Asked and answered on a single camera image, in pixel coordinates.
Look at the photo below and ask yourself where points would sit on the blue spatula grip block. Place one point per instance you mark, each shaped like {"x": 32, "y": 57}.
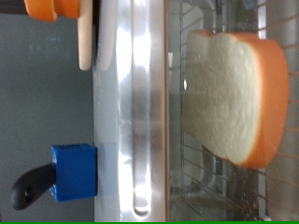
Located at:
{"x": 74, "y": 171}

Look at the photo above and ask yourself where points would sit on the silver toaster oven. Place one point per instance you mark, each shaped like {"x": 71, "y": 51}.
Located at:
{"x": 140, "y": 109}

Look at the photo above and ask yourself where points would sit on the white bread slice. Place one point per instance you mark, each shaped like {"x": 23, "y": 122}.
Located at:
{"x": 40, "y": 9}
{"x": 67, "y": 7}
{"x": 224, "y": 96}

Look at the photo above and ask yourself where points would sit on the black slotted spatula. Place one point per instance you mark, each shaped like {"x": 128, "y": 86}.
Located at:
{"x": 31, "y": 186}

